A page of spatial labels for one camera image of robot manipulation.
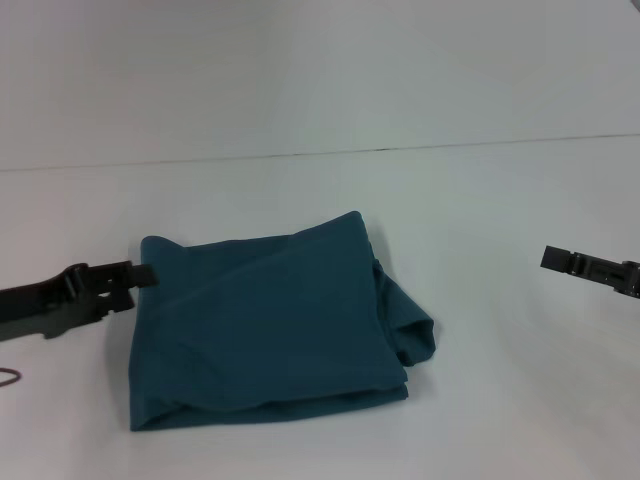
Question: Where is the teal t-shirt with pink print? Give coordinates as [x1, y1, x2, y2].
[128, 210, 437, 434]

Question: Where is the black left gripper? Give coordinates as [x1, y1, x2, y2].
[0, 259, 161, 344]

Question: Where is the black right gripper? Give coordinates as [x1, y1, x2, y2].
[540, 244, 640, 301]

